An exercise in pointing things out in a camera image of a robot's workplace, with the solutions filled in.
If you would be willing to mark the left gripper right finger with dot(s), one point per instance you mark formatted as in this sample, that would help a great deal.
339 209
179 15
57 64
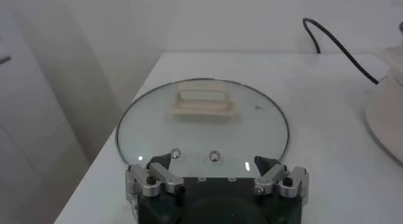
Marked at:
270 178

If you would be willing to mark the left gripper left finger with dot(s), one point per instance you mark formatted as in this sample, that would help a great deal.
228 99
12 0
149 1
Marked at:
163 175

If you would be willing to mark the cream electric cooker base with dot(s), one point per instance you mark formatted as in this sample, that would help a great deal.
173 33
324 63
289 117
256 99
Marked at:
390 112

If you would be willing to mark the white metal cabinet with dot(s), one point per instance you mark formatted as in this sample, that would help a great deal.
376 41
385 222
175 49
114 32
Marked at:
28 134

